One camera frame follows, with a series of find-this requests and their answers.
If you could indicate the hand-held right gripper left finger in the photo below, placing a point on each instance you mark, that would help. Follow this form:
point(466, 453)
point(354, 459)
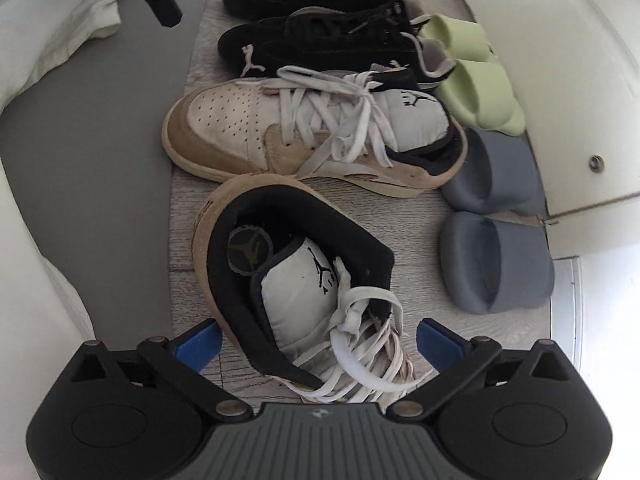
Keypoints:
point(200, 347)

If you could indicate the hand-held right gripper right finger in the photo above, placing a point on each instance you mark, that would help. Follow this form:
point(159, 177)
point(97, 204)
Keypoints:
point(437, 345)

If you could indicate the tan and white sneaker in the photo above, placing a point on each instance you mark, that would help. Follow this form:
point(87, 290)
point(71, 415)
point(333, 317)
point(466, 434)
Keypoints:
point(295, 290)
point(230, 120)

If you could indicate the grey slide sandal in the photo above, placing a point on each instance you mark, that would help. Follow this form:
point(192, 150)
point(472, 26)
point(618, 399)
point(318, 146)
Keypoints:
point(490, 175)
point(500, 265)

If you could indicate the white cloth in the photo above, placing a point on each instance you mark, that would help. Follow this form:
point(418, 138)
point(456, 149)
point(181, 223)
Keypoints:
point(50, 40)

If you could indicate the light green slide sandal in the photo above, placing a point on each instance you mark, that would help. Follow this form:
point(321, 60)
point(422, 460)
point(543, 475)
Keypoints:
point(460, 37)
point(480, 95)

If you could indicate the white panelled door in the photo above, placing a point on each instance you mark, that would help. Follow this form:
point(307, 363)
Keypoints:
point(550, 60)

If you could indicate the round metal door stop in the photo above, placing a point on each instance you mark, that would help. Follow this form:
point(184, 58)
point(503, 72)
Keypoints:
point(595, 162)

